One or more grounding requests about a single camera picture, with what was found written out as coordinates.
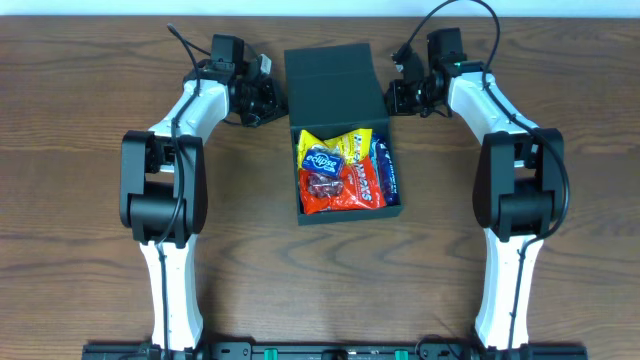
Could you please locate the black mounting rail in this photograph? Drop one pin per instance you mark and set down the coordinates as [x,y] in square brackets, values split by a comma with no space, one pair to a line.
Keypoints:
[430,350]

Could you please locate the yellow Hacks candy bag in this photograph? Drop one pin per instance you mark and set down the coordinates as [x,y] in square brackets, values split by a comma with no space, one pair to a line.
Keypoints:
[353,146]

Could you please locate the blue Oreo cookie pack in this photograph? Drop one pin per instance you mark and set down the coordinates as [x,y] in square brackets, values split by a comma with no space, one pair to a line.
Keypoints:
[377,148]

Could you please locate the red Hacks candy bag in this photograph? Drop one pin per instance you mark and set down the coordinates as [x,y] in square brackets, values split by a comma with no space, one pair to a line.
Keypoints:
[356,188]

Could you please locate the dark green box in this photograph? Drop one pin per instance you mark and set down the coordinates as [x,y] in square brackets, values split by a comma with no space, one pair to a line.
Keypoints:
[334,90]

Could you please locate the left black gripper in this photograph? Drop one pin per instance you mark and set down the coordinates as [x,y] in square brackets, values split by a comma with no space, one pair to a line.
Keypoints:
[270,100]

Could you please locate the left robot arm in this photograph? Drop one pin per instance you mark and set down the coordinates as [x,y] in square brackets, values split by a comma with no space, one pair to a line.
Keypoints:
[163,191]

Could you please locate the purple Dairy Milk bar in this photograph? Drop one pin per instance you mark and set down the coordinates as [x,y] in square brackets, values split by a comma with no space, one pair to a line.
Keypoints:
[387,178]

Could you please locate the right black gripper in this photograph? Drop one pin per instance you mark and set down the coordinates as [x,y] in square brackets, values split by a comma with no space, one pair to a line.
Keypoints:
[397,98]

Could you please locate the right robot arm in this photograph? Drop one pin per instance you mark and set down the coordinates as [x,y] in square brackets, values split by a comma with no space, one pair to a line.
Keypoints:
[520,187]

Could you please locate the blue Eclipse mints box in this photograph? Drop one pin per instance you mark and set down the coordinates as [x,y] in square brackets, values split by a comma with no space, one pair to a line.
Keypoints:
[322,162]

